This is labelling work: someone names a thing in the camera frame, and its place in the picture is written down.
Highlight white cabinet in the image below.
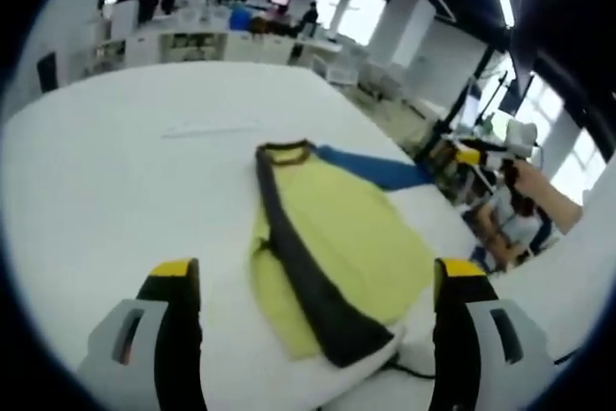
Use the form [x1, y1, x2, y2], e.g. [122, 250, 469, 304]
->
[109, 0, 141, 40]

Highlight person's right hand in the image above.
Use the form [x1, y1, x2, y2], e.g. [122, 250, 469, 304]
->
[510, 160, 543, 198]

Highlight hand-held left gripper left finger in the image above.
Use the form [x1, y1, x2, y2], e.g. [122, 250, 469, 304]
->
[76, 256, 209, 411]

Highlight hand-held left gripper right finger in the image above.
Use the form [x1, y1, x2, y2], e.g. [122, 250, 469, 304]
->
[430, 256, 555, 411]

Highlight white-lit monitor screen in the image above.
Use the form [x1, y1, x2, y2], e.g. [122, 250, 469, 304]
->
[459, 85, 484, 129]

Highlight black flat panel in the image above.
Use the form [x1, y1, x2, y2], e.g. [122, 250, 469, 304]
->
[37, 51, 60, 93]

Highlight blue storage box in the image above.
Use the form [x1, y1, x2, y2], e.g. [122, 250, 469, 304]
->
[229, 8, 252, 33]

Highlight yellow garment grey blue sleeves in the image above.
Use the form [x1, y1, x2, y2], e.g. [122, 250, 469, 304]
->
[247, 139, 439, 369]

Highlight long white counter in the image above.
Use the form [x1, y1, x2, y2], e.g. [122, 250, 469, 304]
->
[93, 28, 343, 65]

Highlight white table socket panel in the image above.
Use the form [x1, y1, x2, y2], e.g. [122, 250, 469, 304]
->
[161, 116, 264, 141]

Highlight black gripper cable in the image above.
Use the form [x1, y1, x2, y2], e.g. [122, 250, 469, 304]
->
[384, 355, 437, 379]

